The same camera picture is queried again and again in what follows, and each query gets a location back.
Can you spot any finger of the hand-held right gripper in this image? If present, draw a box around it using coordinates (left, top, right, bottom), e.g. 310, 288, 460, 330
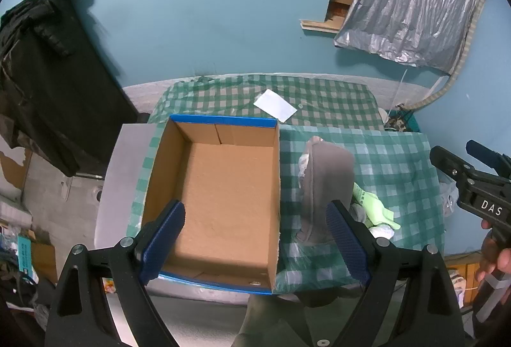
466, 140, 511, 177
430, 146, 474, 182

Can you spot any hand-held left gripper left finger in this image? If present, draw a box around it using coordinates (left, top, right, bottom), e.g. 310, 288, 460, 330
44, 200, 186, 347

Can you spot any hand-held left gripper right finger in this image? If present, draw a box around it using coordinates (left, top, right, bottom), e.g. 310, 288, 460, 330
325, 199, 466, 347

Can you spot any plain white cloth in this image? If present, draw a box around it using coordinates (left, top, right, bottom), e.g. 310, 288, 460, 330
367, 223, 396, 241

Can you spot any blue cardboard box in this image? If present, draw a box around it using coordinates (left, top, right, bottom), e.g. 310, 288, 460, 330
141, 114, 281, 295

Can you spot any person's right hand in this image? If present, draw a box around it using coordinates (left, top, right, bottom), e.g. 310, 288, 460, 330
475, 218, 511, 284

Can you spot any clear plastic bag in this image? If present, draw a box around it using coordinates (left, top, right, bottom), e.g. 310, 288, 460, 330
439, 170, 460, 218

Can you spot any green checkered tablecloth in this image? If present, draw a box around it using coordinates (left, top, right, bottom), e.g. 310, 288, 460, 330
127, 73, 448, 294

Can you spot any white shoe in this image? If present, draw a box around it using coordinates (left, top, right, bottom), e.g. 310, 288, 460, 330
447, 269, 466, 308

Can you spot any teal carton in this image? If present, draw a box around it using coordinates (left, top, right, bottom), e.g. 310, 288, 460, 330
16, 233, 35, 276

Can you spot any white paper sheet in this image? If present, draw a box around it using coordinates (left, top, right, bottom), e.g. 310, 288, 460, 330
253, 89, 298, 123

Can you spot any silver foil curtain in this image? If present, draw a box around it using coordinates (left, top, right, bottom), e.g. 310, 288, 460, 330
333, 0, 493, 76

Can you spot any cardboard strip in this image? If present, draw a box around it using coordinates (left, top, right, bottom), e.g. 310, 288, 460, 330
300, 18, 340, 35

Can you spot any black jacket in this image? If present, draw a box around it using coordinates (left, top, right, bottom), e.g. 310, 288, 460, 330
0, 0, 140, 178

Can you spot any cable bundle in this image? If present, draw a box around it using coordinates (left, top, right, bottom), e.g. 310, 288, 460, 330
379, 103, 420, 132

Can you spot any striped woven strap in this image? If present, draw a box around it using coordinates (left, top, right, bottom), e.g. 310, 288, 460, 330
415, 0, 496, 110

